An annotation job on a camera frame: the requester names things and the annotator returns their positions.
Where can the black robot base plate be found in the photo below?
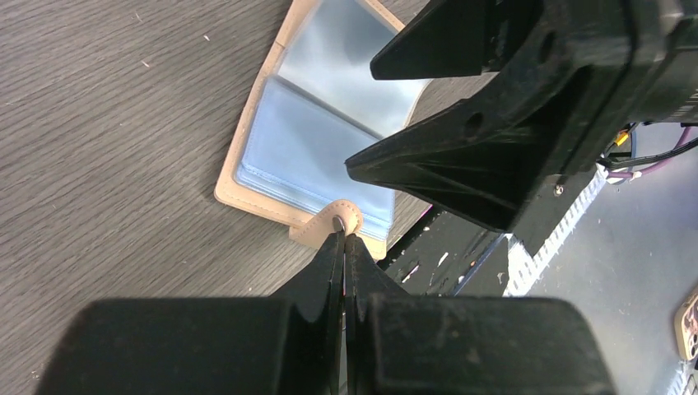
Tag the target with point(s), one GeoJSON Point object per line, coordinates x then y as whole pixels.
{"type": "Point", "coordinates": [444, 255]}

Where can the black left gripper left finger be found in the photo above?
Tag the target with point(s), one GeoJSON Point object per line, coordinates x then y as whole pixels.
{"type": "Point", "coordinates": [284, 343]}

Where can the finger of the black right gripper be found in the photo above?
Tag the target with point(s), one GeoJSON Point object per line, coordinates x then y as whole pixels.
{"type": "Point", "coordinates": [486, 157]}
{"type": "Point", "coordinates": [457, 38]}

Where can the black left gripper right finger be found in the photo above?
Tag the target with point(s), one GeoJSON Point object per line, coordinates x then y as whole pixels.
{"type": "Point", "coordinates": [399, 343]}

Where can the phone with patterned case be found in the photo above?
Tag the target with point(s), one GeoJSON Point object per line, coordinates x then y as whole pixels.
{"type": "Point", "coordinates": [685, 326]}

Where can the beige leather card holder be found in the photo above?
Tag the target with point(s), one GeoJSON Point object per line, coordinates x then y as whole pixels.
{"type": "Point", "coordinates": [313, 104]}

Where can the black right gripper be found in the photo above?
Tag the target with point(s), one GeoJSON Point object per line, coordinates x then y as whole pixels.
{"type": "Point", "coordinates": [629, 61]}

